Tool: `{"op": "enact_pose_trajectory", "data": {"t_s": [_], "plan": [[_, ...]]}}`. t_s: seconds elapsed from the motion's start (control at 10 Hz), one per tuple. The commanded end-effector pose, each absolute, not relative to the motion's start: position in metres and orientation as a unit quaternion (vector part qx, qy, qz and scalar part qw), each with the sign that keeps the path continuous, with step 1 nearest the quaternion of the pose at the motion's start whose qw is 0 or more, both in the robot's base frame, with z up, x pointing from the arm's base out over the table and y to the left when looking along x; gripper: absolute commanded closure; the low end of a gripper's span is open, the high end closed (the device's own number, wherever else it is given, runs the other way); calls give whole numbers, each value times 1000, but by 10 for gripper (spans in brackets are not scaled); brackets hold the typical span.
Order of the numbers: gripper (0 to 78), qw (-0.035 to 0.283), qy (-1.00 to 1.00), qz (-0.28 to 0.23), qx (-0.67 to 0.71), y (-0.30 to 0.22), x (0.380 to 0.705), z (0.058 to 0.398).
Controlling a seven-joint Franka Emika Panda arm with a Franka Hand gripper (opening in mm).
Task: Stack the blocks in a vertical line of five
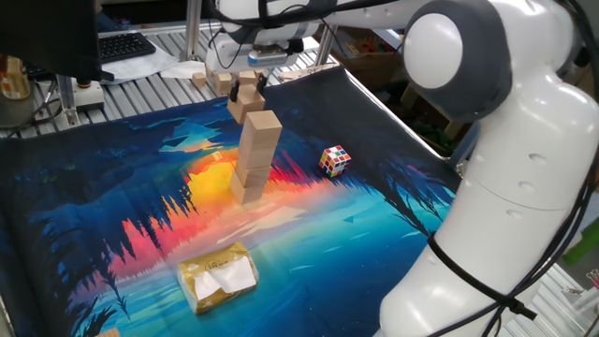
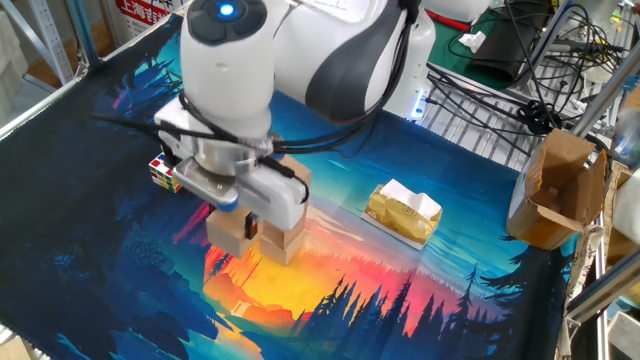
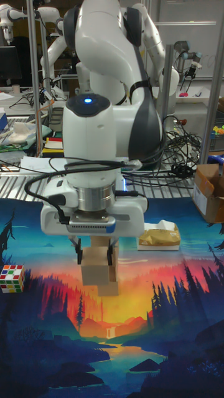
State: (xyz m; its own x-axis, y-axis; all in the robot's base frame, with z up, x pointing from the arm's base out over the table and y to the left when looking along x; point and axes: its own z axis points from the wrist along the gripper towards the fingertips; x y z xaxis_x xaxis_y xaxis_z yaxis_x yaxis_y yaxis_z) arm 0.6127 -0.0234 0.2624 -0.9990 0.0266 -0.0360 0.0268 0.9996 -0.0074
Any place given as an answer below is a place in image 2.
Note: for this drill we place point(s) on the white plastic container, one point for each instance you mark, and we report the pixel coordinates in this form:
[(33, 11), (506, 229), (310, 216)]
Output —
[(630, 210)]

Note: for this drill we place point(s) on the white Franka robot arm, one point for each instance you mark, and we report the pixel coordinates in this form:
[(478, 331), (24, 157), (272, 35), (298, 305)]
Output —
[(225, 75)]

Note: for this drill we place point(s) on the sunset forest printed cloth mat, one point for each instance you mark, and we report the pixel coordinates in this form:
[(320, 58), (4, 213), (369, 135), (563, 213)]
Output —
[(75, 250)]

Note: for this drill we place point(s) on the red pen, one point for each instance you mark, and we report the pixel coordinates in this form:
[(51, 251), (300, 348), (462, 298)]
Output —
[(450, 22)]

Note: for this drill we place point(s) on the gold tissue pack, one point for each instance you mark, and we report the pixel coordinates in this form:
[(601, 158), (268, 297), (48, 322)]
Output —
[(400, 220)]

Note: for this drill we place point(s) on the black fabric bag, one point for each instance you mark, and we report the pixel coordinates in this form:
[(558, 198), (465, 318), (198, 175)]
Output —
[(500, 55)]

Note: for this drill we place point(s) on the clear plastic bottle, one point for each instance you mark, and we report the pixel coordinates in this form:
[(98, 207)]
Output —
[(627, 140)]

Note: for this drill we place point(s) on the white perforated rack post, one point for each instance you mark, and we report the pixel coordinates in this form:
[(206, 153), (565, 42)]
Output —
[(49, 35)]

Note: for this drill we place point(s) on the aluminium frame post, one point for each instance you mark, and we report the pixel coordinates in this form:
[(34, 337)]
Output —
[(602, 97), (555, 30)]

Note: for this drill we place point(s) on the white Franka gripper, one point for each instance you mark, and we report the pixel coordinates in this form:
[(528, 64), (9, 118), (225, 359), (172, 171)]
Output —
[(280, 200)]

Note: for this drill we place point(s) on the red sign with white characters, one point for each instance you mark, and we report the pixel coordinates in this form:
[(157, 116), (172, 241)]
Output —
[(140, 10)]

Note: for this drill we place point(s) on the aluminium frame bar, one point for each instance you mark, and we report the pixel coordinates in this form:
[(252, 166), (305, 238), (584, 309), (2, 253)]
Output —
[(605, 290)]

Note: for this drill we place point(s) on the crumpled white tissue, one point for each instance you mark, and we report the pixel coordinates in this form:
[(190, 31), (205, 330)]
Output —
[(472, 41)]

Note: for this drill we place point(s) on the colourful Rubik's cube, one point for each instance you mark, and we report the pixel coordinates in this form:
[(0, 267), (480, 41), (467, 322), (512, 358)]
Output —
[(162, 175)]

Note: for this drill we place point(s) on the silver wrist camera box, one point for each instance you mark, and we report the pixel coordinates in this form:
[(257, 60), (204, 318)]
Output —
[(205, 185)]

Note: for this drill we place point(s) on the blue metal post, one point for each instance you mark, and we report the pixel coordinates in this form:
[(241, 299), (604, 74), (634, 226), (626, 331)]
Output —
[(82, 30)]

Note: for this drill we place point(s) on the green mat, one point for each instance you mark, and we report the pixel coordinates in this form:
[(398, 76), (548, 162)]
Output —
[(445, 50)]

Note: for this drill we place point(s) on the open cardboard box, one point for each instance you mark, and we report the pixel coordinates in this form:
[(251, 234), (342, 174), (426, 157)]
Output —
[(555, 170)]

